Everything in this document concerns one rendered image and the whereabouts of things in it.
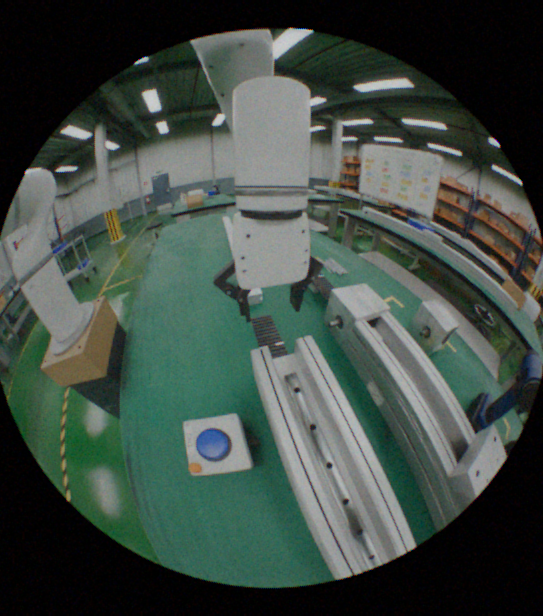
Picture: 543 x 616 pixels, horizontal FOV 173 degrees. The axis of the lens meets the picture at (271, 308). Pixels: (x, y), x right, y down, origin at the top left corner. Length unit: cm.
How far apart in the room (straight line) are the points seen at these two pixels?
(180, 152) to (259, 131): 1123
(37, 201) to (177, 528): 65
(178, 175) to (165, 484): 1128
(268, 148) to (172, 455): 42
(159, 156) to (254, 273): 1133
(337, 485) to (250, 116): 40
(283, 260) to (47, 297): 49
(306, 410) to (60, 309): 54
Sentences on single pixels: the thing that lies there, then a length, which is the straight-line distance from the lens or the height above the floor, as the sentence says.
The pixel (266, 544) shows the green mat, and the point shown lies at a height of 78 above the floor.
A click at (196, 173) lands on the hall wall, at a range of 1127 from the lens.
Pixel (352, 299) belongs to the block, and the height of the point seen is 87.
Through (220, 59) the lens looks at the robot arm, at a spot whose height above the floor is 125.
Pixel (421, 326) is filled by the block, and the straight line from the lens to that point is 51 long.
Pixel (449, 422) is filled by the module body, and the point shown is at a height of 85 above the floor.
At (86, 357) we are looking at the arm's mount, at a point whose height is 86.
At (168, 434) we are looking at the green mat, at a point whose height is 78.
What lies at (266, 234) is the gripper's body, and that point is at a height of 102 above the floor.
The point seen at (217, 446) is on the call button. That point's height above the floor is 85.
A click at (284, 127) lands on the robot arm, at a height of 114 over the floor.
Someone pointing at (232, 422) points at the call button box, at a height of 84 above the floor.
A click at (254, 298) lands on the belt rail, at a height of 80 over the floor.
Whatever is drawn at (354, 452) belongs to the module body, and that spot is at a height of 86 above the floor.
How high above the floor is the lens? 109
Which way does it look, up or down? 41 degrees down
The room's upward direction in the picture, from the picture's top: straight up
